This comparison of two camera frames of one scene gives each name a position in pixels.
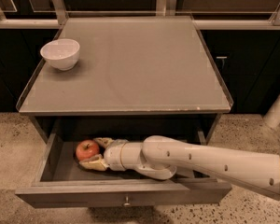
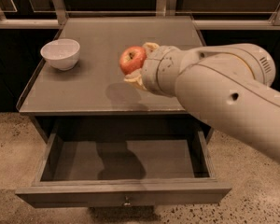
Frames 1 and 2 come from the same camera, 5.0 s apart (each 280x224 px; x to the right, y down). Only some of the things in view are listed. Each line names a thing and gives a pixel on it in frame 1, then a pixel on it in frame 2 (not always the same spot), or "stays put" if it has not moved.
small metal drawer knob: (127, 203) stays put
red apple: (86, 149) to (132, 59)
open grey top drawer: (61, 182) stays put
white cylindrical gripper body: (113, 156) to (150, 69)
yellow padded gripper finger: (105, 142) to (150, 47)
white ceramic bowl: (62, 53) stays put
